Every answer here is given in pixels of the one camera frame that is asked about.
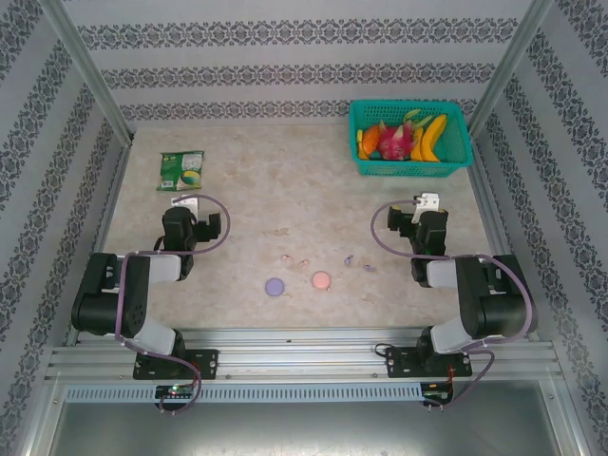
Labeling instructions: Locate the orange toy fruit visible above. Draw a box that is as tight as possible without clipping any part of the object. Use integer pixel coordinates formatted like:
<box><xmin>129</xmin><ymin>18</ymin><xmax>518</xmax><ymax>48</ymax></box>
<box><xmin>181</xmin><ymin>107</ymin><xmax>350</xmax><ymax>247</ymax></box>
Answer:
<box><xmin>362</xmin><ymin>123</ymin><xmax>382</xmax><ymax>153</ymax></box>

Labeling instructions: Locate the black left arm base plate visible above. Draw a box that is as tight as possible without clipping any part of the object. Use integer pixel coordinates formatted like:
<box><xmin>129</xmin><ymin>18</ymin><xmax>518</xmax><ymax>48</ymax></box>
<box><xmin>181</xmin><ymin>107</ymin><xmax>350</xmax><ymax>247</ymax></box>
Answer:
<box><xmin>132</xmin><ymin>349</ymin><xmax>220</xmax><ymax>381</ymax></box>

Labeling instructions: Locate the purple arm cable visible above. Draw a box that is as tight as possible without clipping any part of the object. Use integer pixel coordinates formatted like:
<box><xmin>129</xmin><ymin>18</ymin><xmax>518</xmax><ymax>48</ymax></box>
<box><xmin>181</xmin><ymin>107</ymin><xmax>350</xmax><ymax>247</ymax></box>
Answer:
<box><xmin>370</xmin><ymin>199</ymin><xmax>536</xmax><ymax>415</ymax></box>
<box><xmin>115</xmin><ymin>193</ymin><xmax>232</xmax><ymax>417</ymax></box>

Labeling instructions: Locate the grey slotted cable duct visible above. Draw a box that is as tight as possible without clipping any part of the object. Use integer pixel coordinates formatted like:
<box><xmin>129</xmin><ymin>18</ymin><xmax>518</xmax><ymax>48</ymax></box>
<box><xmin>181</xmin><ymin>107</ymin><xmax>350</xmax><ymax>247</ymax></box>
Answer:
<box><xmin>64</xmin><ymin>384</ymin><xmax>424</xmax><ymax>404</ymax></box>

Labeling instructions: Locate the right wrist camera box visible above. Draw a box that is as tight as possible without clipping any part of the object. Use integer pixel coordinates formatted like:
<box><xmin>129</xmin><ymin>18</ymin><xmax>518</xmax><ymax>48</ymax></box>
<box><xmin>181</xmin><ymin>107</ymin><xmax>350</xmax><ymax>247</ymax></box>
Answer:
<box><xmin>411</xmin><ymin>192</ymin><xmax>442</xmax><ymax>223</ymax></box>

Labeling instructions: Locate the grey metal shelf panel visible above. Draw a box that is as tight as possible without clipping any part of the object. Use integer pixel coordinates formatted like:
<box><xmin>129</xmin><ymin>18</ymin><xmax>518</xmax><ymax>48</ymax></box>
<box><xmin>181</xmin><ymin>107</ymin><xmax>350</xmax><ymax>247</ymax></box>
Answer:
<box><xmin>28</xmin><ymin>401</ymin><xmax>585</xmax><ymax>456</ymax></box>

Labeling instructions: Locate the purple round charging case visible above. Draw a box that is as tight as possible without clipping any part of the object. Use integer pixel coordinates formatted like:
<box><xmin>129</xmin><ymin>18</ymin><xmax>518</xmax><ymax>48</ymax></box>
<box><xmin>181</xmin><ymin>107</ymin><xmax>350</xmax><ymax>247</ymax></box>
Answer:
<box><xmin>264</xmin><ymin>276</ymin><xmax>292</xmax><ymax>298</ymax></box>

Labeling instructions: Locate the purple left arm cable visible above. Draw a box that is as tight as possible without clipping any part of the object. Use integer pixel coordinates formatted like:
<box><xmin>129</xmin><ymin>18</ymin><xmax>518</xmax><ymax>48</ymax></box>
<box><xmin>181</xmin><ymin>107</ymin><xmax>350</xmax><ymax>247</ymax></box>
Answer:
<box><xmin>115</xmin><ymin>193</ymin><xmax>232</xmax><ymax>417</ymax></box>

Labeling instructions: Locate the teal plastic basket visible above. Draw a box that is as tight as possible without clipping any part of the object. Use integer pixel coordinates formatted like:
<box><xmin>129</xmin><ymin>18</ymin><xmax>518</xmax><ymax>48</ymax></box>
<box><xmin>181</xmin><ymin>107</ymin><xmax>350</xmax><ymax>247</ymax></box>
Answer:
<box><xmin>349</xmin><ymin>98</ymin><xmax>473</xmax><ymax>179</ymax></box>

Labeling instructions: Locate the green snack bag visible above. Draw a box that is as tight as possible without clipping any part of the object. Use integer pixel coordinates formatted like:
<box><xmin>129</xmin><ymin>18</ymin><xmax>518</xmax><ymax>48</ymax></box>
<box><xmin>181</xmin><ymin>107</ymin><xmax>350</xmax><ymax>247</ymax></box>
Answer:
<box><xmin>156</xmin><ymin>150</ymin><xmax>206</xmax><ymax>193</ymax></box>

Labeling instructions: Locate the small circuit board green light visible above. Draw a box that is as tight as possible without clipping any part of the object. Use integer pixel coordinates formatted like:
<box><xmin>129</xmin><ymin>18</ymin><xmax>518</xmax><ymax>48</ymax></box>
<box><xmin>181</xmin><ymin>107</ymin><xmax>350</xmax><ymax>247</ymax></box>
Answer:
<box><xmin>155</xmin><ymin>384</ymin><xmax>196</xmax><ymax>399</ymax></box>

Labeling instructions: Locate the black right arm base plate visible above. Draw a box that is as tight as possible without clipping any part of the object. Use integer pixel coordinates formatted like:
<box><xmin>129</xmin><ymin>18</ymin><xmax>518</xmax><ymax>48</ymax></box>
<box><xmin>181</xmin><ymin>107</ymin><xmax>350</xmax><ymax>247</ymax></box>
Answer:
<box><xmin>384</xmin><ymin>345</ymin><xmax>474</xmax><ymax>380</ymax></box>

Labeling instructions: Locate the yellow orange fruit slice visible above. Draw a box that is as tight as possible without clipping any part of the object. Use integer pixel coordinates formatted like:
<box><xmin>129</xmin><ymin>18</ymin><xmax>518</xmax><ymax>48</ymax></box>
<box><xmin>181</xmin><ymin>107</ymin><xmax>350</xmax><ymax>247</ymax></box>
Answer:
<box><xmin>355</xmin><ymin>128</ymin><xmax>376</xmax><ymax>161</ymax></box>

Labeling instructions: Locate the aluminium base rail beam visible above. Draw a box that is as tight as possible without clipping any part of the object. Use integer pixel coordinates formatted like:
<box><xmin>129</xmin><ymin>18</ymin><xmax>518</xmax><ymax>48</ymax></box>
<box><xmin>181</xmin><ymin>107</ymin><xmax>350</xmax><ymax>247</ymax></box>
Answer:
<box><xmin>45</xmin><ymin>326</ymin><xmax>564</xmax><ymax>382</ymax></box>

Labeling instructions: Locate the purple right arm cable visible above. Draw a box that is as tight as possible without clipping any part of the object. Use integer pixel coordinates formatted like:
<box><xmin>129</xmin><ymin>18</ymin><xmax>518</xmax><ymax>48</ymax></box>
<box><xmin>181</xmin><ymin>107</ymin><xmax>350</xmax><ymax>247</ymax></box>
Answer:
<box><xmin>370</xmin><ymin>199</ymin><xmax>536</xmax><ymax>415</ymax></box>

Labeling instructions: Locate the yellow banana bunch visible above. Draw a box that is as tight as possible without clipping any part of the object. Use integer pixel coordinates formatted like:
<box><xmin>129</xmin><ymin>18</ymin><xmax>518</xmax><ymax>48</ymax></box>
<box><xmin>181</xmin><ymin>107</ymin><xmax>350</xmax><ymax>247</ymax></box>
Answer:
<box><xmin>410</xmin><ymin>113</ymin><xmax>449</xmax><ymax>163</ymax></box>

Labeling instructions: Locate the aluminium frame post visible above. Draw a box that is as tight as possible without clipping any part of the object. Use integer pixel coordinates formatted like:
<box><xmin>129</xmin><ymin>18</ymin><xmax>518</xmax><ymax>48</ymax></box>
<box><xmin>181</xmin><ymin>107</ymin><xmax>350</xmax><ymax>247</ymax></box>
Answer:
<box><xmin>40</xmin><ymin>0</ymin><xmax>135</xmax><ymax>143</ymax></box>
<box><xmin>467</xmin><ymin>0</ymin><xmax>557</xmax><ymax>137</ymax></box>

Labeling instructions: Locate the pink dragon fruit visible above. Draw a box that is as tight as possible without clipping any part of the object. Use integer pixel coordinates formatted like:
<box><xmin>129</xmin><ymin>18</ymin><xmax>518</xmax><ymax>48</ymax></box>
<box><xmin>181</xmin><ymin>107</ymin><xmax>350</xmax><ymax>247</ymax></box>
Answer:
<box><xmin>377</xmin><ymin>121</ymin><xmax>422</xmax><ymax>161</ymax></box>

